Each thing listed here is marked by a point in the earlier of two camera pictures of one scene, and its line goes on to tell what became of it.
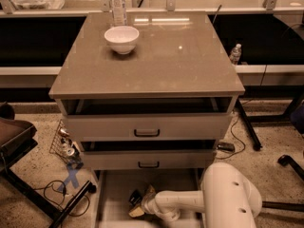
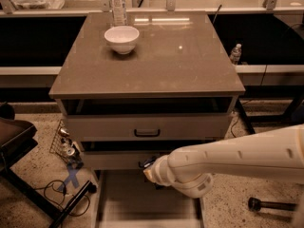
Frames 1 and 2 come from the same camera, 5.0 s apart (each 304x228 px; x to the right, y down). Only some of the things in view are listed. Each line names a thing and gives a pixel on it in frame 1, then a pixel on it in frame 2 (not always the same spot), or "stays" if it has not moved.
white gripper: [148, 202] → [157, 169]
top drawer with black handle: [147, 126] stays
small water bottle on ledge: [236, 54] stays
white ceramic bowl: [122, 39] stays
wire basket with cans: [65, 148] stays
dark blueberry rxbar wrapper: [136, 198] → [147, 162]
